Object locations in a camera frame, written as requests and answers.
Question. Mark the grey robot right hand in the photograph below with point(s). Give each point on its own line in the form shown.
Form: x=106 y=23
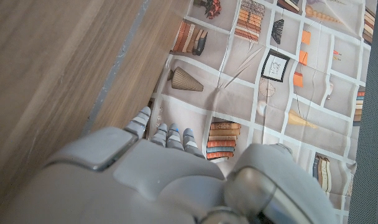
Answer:
x=145 y=186

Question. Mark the printed bookshelf backdrop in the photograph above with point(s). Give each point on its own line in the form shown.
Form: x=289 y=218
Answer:
x=235 y=96

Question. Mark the dark grey mesh panel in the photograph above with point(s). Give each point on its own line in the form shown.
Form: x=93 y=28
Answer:
x=372 y=140

